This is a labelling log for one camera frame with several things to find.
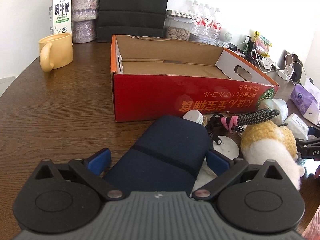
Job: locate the white round robot speaker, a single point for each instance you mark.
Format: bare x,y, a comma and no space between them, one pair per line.
227,36

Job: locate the white face mask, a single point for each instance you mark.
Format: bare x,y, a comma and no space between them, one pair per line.
266,65

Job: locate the white plastic container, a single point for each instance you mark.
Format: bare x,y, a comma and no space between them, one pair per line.
295,127

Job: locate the black upright device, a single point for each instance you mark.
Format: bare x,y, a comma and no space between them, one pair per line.
248,43

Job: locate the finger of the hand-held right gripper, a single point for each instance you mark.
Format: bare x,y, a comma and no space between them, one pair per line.
315,131
307,143

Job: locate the clear container of seeds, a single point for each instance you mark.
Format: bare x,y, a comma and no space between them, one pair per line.
177,32

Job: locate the white round disc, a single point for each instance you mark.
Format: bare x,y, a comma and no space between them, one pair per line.
228,148

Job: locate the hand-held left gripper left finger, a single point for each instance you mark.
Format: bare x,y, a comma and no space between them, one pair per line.
98,161

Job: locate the red cardboard box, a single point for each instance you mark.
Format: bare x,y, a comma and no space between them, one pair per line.
150,95

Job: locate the white printed box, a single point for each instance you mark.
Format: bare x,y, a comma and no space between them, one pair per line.
202,38

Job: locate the yellow and white plush toy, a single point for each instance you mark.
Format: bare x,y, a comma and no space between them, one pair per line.
265,137

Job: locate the yellow mug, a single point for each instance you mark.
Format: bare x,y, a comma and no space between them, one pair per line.
60,52

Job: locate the navy blue pouch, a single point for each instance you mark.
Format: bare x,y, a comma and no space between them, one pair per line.
162,150

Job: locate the crumpled white-green plastic bag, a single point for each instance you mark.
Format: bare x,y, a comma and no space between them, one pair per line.
277,106

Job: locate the mottled purple vase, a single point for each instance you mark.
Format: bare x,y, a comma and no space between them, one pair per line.
85,7

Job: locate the pink hair band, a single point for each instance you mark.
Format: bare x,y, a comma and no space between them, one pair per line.
228,123

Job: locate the white milk carton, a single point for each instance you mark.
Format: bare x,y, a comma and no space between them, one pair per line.
60,12

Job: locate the purple tissue pack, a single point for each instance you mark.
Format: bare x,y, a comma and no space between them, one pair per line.
305,100

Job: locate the clear water bottle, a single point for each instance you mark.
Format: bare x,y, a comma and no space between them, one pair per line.
216,23
196,17
206,20

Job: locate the yellow snack bag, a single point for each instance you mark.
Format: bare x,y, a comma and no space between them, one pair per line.
262,45

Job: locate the flat white box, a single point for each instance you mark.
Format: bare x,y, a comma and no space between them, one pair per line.
180,13

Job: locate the black paper bag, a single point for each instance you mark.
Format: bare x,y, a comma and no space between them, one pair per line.
132,10

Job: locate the black power adapter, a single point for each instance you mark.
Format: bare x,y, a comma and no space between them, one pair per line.
233,47

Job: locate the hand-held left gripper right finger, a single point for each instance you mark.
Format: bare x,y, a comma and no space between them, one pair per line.
217,163

